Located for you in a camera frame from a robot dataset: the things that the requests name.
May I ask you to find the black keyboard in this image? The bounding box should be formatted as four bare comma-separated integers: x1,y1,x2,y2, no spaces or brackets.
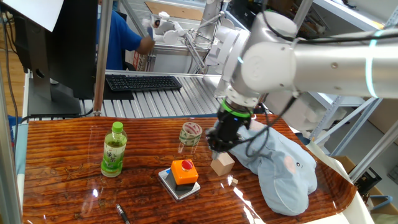
104,74,183,92

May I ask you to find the light blue elephant plush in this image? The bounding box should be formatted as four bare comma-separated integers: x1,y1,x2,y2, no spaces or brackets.
214,119,318,217

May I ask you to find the clear tape roll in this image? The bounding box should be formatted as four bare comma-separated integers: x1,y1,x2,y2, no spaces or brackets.
178,121,203,147

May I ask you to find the black computer monitor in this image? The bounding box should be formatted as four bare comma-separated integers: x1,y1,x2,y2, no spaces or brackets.
12,0,99,116

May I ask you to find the white backing sheet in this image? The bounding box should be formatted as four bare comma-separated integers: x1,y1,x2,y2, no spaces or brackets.
306,139,374,224

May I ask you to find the person in blue shirt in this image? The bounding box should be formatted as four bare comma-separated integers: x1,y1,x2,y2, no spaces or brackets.
96,0,144,71

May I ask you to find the cardboard box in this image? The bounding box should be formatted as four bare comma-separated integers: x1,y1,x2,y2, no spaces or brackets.
331,154,357,175

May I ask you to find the silver haptic device linkage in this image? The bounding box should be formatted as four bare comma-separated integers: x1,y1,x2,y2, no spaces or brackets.
183,11,226,71

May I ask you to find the white haptic device handle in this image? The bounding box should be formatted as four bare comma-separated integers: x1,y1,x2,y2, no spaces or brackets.
142,11,187,45

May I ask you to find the grey metal shelf frame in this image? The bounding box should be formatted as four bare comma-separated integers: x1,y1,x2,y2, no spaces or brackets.
292,0,398,184

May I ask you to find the large wooden cube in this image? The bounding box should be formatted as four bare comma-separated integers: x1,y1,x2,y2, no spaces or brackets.
210,151,236,177

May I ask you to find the white foam packing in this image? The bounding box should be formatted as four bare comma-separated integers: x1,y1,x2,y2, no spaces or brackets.
264,91,348,131

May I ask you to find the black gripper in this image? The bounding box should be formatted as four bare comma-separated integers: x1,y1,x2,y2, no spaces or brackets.
206,107,251,160

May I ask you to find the black desk pad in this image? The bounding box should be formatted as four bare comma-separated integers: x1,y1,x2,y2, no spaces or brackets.
102,79,134,101

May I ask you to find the person forearm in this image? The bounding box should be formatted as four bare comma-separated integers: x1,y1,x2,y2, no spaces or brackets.
136,35,155,55

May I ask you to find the green tea bottle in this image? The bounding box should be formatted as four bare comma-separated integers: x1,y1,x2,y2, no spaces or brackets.
101,121,128,178

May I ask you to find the orange box with red button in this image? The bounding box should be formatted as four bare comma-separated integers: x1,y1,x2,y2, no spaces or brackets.
170,159,200,191

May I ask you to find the brown board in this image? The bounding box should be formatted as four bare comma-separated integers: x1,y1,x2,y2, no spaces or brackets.
144,1,203,21

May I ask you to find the grey frame post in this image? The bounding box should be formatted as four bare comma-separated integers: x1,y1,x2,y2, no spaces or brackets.
0,71,22,224

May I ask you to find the wood pattern table mat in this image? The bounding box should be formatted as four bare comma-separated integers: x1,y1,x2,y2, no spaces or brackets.
22,113,358,224

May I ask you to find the silver digital scale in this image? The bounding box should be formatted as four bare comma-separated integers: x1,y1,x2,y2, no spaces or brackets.
157,167,201,202

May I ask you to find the white paper on monitor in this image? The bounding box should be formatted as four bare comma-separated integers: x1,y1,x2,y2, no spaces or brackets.
1,0,65,32

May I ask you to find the round silver vertical post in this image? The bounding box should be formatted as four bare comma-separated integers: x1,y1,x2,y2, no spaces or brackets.
93,0,113,117

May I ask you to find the silver background robot column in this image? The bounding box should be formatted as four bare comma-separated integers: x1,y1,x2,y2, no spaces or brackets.
198,0,223,41

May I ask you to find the black pen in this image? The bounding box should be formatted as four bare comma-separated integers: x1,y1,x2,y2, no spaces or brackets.
115,203,131,224

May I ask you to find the black monitor cable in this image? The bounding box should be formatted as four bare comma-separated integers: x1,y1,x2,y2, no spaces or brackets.
20,107,94,124

